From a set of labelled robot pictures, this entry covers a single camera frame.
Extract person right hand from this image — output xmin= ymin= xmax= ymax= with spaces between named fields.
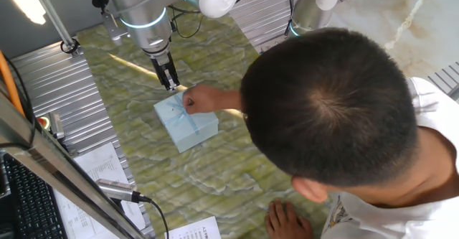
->
xmin=181 ymin=83 xmax=220 ymax=116

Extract aluminium frame beam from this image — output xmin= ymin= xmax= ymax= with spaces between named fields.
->
xmin=0 ymin=88 xmax=148 ymax=239

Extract thin black wrist cables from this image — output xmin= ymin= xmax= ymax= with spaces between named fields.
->
xmin=166 ymin=3 xmax=206 ymax=39

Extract green marble pattern mat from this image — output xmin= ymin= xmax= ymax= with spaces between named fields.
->
xmin=76 ymin=1 xmax=331 ymax=239

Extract large printed paper sheet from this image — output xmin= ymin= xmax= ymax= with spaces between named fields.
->
xmin=52 ymin=141 xmax=147 ymax=239

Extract red emergency stop button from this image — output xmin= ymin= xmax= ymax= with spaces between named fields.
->
xmin=37 ymin=112 xmax=66 ymax=140

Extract black cable along arm base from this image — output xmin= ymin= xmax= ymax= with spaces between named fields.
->
xmin=284 ymin=0 xmax=295 ymax=37

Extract person left hand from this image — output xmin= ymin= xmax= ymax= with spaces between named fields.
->
xmin=265 ymin=199 xmax=314 ymax=239

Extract light blue gift box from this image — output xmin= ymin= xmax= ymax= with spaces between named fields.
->
xmin=153 ymin=90 xmax=219 ymax=154

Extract silver exterior camera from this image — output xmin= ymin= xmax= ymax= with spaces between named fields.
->
xmin=94 ymin=178 xmax=143 ymax=204

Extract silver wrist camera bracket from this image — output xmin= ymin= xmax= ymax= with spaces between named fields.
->
xmin=100 ymin=10 xmax=131 ymax=47

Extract person head dark hair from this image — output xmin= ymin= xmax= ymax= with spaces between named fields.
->
xmin=239 ymin=27 xmax=420 ymax=205

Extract orange pole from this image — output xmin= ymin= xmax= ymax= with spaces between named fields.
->
xmin=0 ymin=50 xmax=26 ymax=118

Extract black ring at pole foot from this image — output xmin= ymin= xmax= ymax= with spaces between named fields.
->
xmin=59 ymin=37 xmax=81 ymax=55

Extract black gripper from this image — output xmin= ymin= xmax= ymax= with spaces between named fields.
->
xmin=148 ymin=51 xmax=181 ymax=92

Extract slanted silver metal pole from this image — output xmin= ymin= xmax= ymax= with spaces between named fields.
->
xmin=27 ymin=0 xmax=80 ymax=55

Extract black keyboard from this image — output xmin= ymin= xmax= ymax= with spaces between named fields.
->
xmin=2 ymin=154 xmax=69 ymax=239

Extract small printed paper sheet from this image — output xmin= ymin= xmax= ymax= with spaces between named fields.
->
xmin=164 ymin=215 xmax=222 ymax=239

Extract person right forearm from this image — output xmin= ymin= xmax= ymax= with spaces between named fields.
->
xmin=217 ymin=89 xmax=245 ymax=112

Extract white rope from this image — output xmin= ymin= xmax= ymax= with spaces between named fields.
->
xmin=384 ymin=0 xmax=440 ymax=50

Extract black camera cable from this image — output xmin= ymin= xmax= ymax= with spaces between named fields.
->
xmin=138 ymin=195 xmax=170 ymax=239

